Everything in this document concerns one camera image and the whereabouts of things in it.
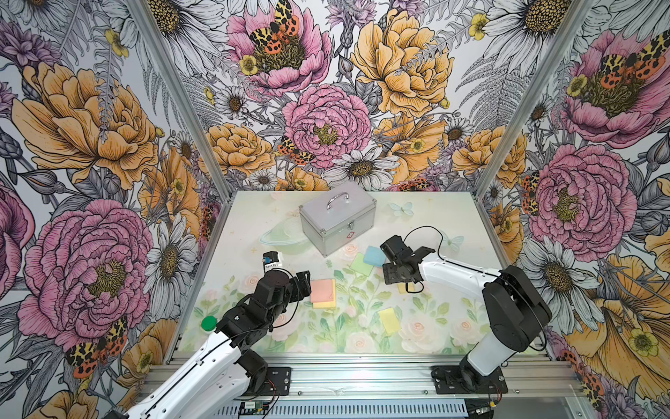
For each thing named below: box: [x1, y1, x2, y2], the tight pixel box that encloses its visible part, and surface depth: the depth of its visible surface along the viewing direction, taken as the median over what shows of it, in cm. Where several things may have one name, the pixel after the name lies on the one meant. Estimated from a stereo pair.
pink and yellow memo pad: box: [310, 278, 337, 309], surface depth 92 cm
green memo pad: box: [349, 252, 375, 277], surface depth 100 cm
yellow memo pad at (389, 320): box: [379, 307, 401, 335], surface depth 87 cm
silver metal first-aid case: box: [298, 181, 377, 258], surface depth 98 cm
